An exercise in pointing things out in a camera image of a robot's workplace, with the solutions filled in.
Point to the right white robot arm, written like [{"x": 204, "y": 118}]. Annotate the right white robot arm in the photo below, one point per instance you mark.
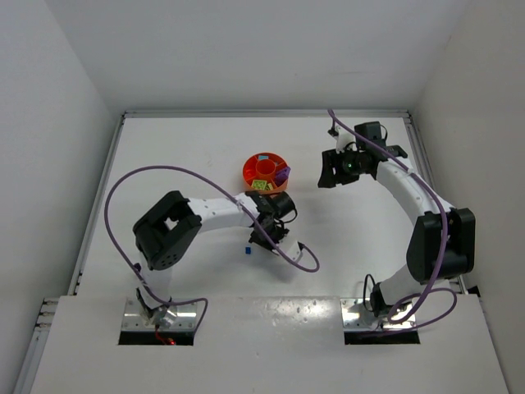
[{"x": 442, "y": 244}]

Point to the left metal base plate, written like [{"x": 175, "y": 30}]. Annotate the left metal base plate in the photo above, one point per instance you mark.
[{"x": 175, "y": 319}]

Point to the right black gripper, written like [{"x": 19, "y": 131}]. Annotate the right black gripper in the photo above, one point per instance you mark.
[{"x": 332, "y": 168}]

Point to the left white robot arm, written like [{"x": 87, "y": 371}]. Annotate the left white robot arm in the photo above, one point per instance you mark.
[{"x": 164, "y": 234}]

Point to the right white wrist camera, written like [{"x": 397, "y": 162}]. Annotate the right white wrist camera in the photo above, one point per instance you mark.
[{"x": 343, "y": 138}]

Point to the bright green lego brick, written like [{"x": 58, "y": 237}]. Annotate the bright green lego brick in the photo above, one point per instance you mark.
[{"x": 259, "y": 184}]

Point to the orange round divided container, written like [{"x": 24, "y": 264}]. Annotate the orange round divided container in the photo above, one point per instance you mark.
[{"x": 264, "y": 170}]

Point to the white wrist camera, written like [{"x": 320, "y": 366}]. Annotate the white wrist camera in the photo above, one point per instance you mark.
[
  {"x": 343, "y": 138},
  {"x": 291, "y": 248}
]

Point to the purple curved lego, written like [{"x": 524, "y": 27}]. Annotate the purple curved lego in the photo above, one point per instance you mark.
[{"x": 282, "y": 176}]

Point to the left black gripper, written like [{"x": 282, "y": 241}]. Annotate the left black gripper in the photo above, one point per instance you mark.
[{"x": 265, "y": 235}]

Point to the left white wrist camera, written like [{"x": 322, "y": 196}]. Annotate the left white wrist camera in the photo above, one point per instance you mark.
[{"x": 291, "y": 248}]

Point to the aluminium table frame rail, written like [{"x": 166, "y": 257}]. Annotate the aluminium table frame rail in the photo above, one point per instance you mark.
[{"x": 269, "y": 328}]

